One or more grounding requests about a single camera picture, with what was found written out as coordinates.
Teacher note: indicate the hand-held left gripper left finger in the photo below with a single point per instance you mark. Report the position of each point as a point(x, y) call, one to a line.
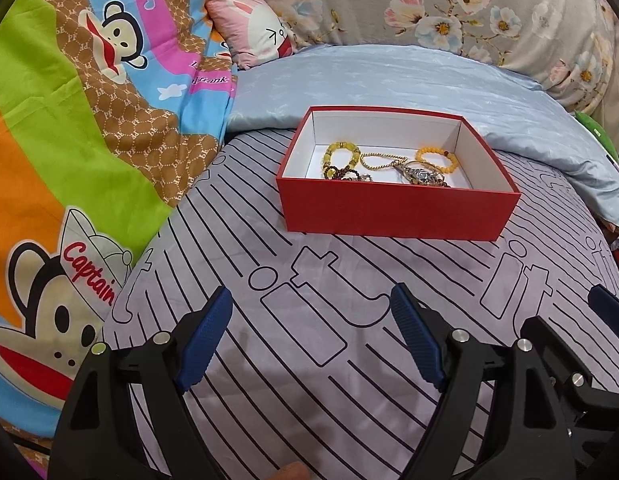
point(207, 340)

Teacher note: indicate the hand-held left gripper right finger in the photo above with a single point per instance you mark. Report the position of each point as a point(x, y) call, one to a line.
point(414, 335)

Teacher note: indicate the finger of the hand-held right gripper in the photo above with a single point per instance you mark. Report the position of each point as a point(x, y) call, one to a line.
point(609, 305)
point(579, 360)

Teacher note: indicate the red cardboard box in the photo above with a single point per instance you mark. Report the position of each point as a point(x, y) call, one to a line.
point(389, 215)

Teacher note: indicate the silver wristwatch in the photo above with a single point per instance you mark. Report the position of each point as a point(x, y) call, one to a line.
point(422, 176)

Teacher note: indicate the gold bangle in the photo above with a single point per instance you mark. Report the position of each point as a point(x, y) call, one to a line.
point(408, 162)

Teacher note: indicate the person's left hand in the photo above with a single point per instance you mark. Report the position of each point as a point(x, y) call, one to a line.
point(289, 472)

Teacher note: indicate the grey striped bed sheet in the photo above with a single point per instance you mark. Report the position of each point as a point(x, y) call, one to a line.
point(314, 360)

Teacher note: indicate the green plush item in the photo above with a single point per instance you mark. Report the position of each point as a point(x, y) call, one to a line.
point(589, 122)

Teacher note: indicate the light blue quilt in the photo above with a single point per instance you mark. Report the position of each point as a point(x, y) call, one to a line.
point(364, 75)

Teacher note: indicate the cartoon monkey quilt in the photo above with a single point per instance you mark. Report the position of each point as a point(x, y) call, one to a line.
point(64, 110)

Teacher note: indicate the pink cartoon pillow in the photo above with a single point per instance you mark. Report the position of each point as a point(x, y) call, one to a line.
point(249, 30)

